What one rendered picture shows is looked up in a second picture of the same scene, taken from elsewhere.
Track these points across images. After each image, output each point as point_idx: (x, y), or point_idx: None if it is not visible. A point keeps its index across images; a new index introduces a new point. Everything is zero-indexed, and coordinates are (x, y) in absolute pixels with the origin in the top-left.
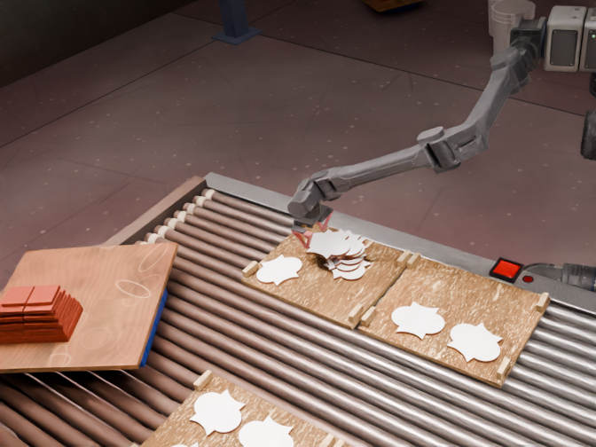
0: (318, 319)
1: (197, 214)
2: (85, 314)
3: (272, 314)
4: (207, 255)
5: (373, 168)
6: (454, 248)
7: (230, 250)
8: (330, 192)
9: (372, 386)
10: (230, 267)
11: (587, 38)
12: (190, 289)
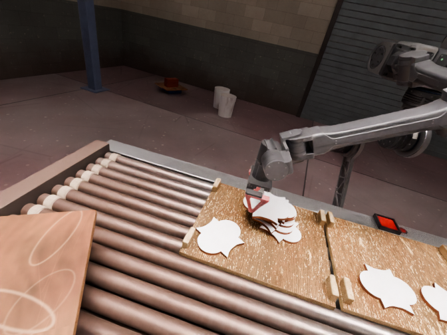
0: (290, 298)
1: (103, 174)
2: None
3: (235, 299)
4: (125, 220)
5: (377, 126)
6: (336, 206)
7: (149, 212)
8: (302, 154)
9: None
10: (157, 234)
11: (436, 60)
12: (112, 270)
